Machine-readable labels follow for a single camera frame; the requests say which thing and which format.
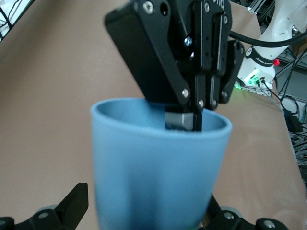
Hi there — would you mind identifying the blue plastic cup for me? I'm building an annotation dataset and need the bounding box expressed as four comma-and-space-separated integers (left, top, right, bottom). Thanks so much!
90, 97, 233, 230

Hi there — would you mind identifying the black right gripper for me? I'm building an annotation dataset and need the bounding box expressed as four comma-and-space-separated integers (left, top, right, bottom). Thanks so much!
104, 0, 246, 132

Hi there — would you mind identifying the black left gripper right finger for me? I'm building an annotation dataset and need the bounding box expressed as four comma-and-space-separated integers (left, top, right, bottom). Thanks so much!
203, 194, 288, 230

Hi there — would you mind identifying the black base power cable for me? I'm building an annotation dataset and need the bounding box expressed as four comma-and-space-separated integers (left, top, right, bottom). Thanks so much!
260, 76, 286, 113

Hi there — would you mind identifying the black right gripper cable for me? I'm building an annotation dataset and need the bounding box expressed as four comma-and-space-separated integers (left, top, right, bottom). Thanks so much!
229, 30, 307, 48

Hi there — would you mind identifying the aluminium frame profile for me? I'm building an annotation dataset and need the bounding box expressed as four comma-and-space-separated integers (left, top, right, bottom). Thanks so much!
247, 0, 267, 15

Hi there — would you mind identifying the black power adapter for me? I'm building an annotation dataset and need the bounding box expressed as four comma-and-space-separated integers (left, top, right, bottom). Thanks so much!
284, 112, 301, 131

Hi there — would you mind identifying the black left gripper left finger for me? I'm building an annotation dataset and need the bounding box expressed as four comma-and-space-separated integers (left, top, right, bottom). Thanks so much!
0, 182, 90, 230

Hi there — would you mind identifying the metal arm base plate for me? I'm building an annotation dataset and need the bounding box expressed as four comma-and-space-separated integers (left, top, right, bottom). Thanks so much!
236, 81, 274, 97

